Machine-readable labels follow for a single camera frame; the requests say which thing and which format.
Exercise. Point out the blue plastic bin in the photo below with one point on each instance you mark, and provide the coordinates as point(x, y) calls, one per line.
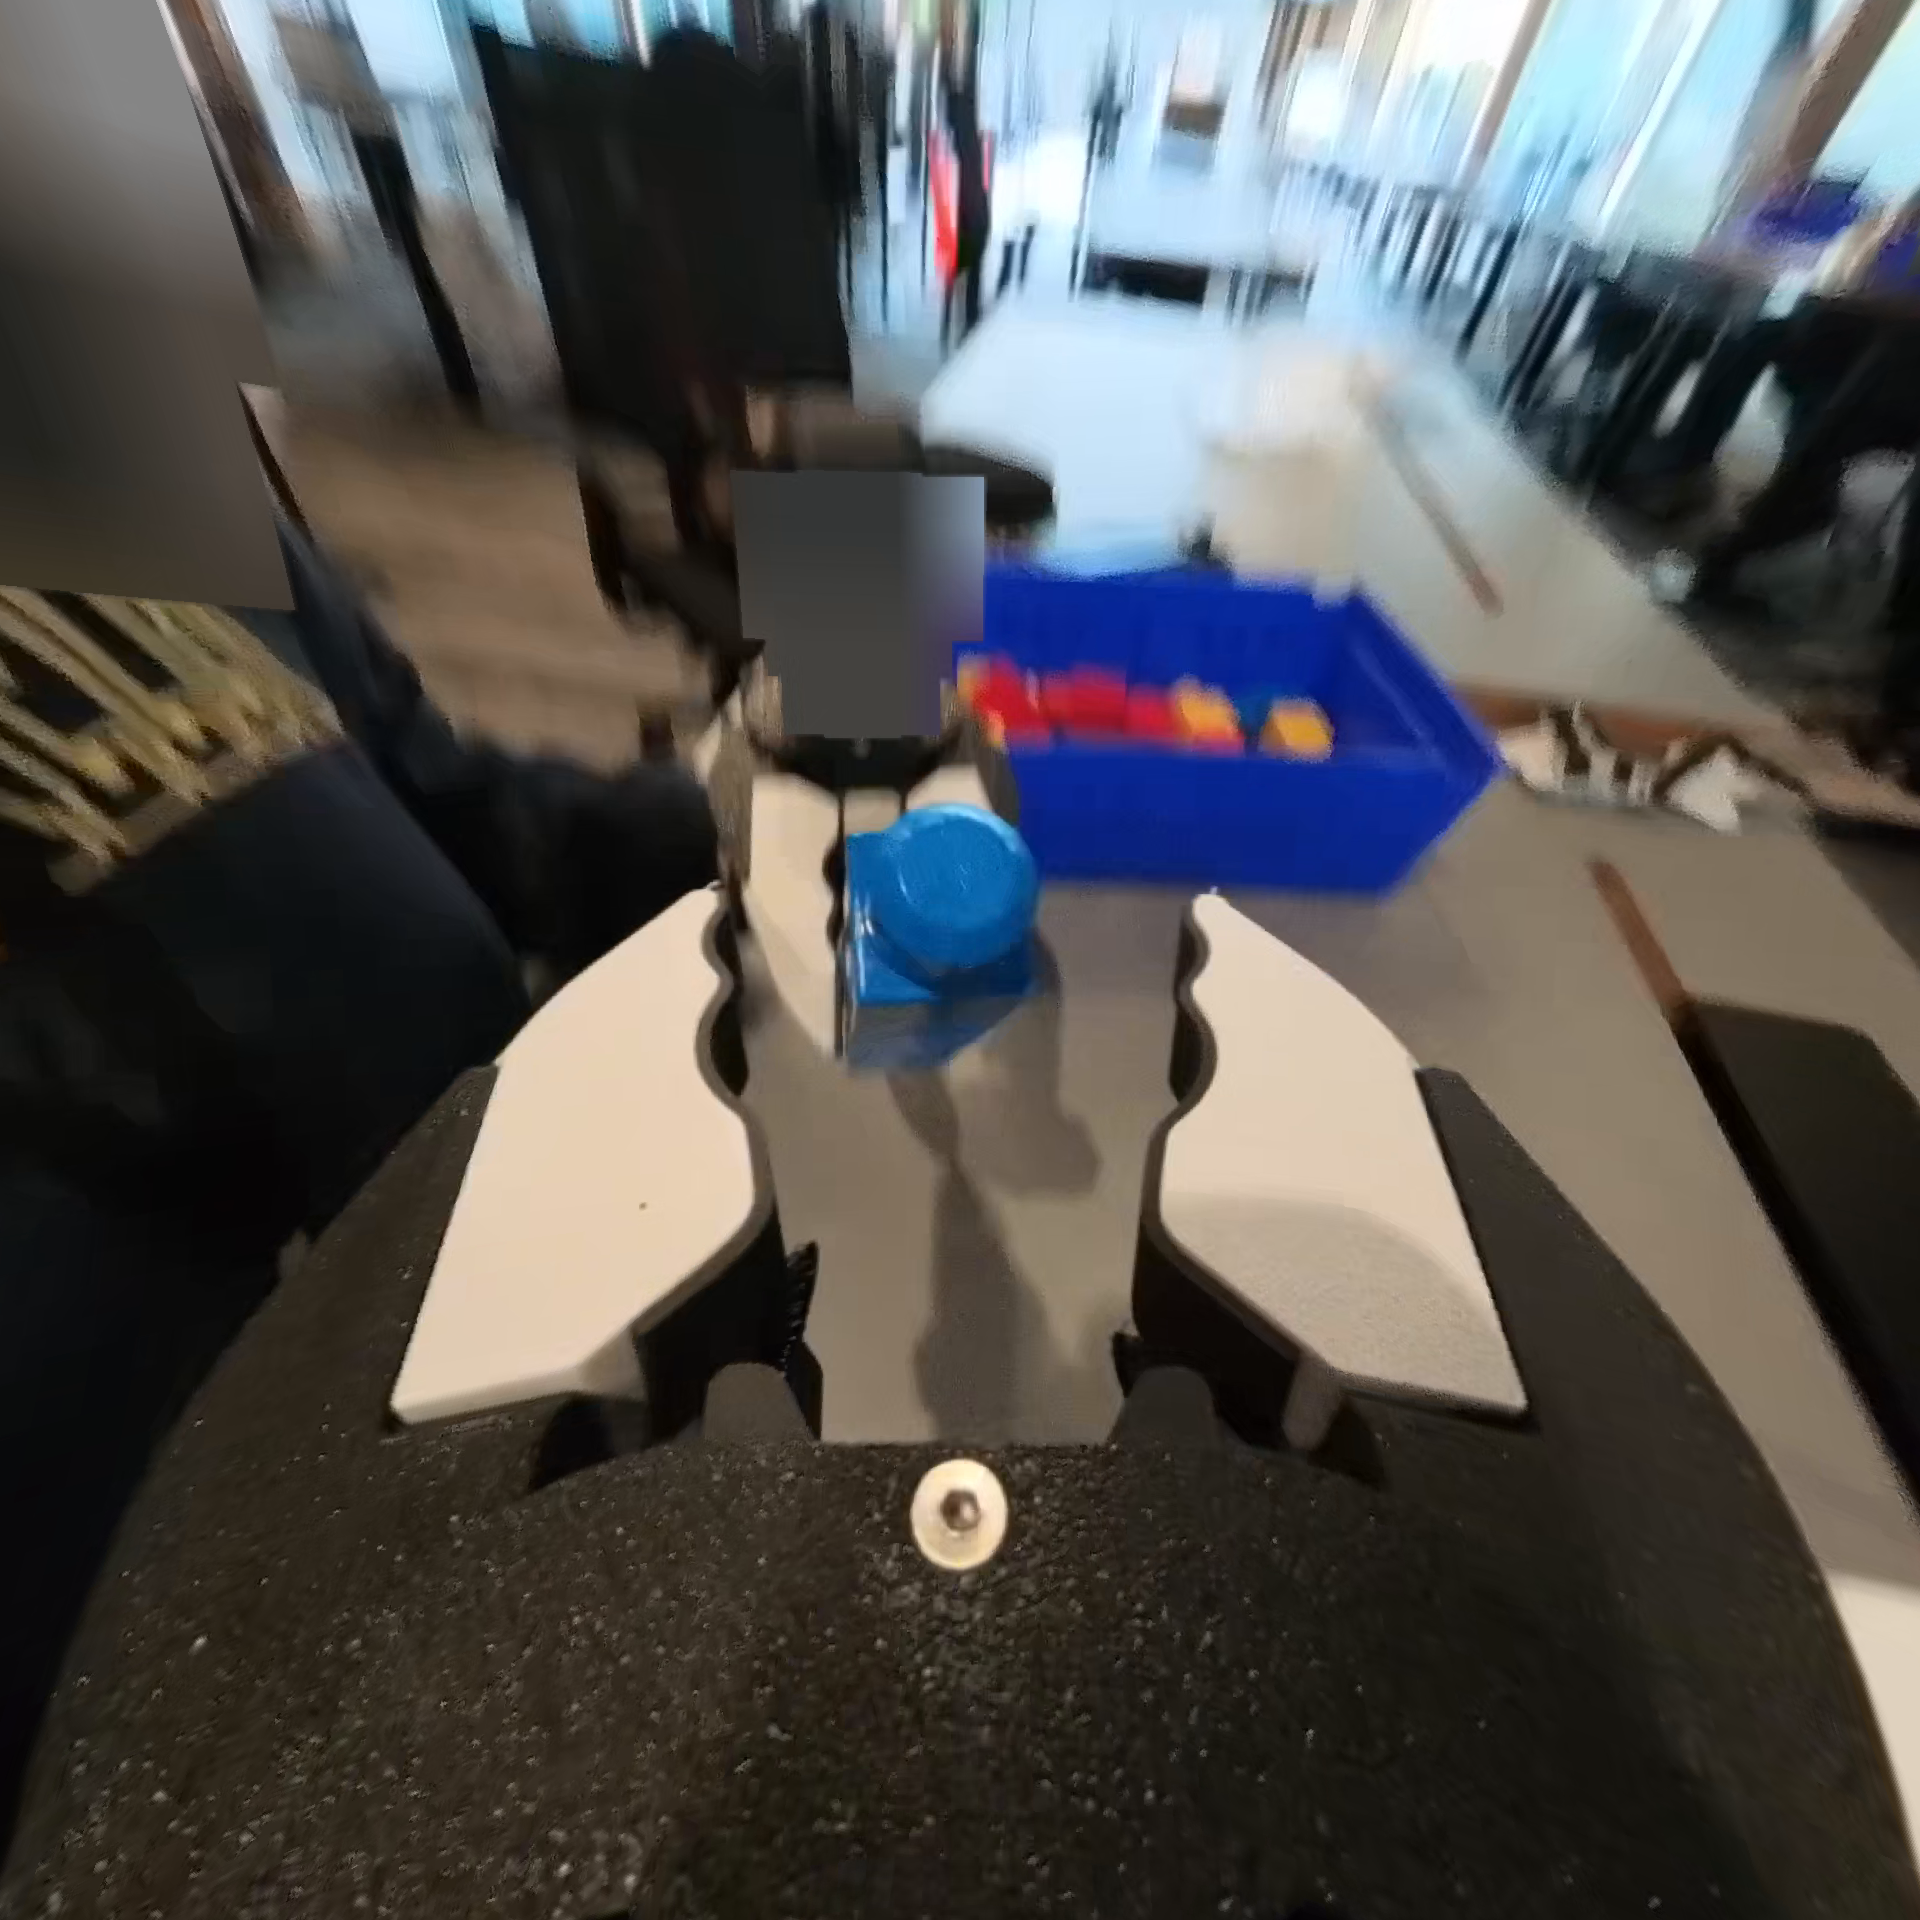
point(1233, 828)

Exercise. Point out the pile of mega blocks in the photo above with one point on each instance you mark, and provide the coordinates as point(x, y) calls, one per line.
point(1137, 714)

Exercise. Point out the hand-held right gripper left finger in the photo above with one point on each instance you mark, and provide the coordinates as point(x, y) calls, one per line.
point(600, 1197)

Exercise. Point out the white background table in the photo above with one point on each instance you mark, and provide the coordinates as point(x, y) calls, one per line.
point(1120, 391)

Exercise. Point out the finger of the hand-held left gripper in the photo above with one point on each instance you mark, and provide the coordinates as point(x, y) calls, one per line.
point(937, 778)
point(789, 877)

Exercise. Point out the person's left forearm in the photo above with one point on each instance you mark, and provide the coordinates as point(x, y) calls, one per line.
point(522, 845)

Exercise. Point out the yellow black patterned scarf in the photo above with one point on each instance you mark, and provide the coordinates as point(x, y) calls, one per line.
point(139, 716)

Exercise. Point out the person's torso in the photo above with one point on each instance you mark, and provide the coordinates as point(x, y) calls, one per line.
point(228, 1051)

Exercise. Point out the white plastic parts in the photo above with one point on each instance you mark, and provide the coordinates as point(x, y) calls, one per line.
point(1620, 766)

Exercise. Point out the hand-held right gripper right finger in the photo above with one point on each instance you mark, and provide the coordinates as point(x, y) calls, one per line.
point(1321, 1197)

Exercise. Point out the black table mat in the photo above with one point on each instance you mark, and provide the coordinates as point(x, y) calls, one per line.
point(1834, 1135)

